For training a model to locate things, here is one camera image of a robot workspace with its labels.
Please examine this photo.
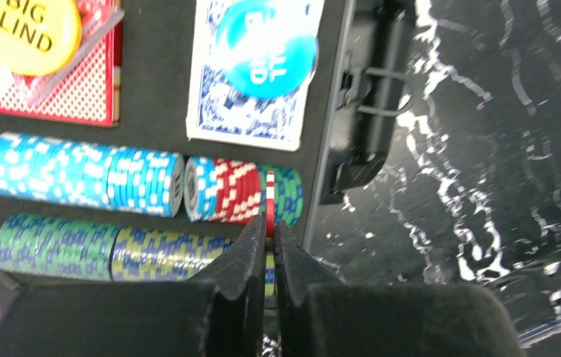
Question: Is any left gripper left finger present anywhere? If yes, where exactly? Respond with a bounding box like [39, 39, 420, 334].
[0, 216, 266, 356]

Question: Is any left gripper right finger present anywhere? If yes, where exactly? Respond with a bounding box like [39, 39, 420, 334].
[273, 223, 524, 356]

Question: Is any red white chip hundred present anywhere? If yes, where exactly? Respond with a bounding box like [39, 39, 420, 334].
[266, 170, 275, 238]

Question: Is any blue playing card deck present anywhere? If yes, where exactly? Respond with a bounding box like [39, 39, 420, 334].
[186, 1, 324, 152]

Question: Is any black poker set case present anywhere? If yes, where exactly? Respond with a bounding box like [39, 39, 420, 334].
[0, 1, 416, 321]

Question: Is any red playing card deck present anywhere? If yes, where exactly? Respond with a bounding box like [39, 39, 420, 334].
[0, 24, 122, 127]

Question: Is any blue round button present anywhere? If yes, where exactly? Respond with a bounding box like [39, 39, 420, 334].
[214, 1, 318, 100]

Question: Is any yellow dealer button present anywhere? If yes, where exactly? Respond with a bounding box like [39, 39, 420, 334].
[0, 0, 82, 76]

